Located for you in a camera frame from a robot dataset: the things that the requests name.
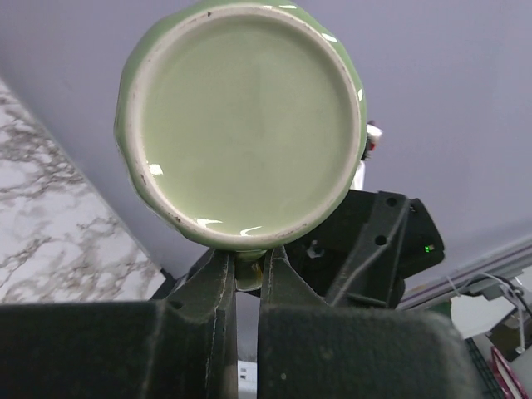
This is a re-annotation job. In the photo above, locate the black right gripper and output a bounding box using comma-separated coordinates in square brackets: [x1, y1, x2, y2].
[286, 189, 412, 308]

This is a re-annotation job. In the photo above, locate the light green ceramic mug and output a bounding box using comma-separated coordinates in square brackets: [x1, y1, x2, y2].
[115, 1, 367, 291]

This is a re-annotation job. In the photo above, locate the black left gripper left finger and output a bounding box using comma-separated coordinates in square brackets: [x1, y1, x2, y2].
[1, 251, 237, 398]

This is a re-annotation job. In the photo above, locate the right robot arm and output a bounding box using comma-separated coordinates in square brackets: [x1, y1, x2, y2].
[285, 190, 445, 308]

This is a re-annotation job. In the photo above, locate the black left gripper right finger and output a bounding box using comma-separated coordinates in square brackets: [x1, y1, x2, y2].
[258, 248, 481, 398]

